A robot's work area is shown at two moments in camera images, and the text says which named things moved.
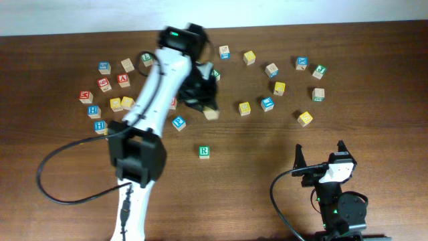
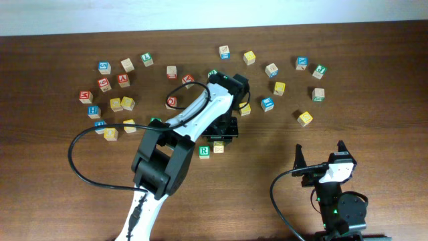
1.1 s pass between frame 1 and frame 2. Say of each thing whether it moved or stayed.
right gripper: stayed
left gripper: moved
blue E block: stayed
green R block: stayed
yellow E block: stayed
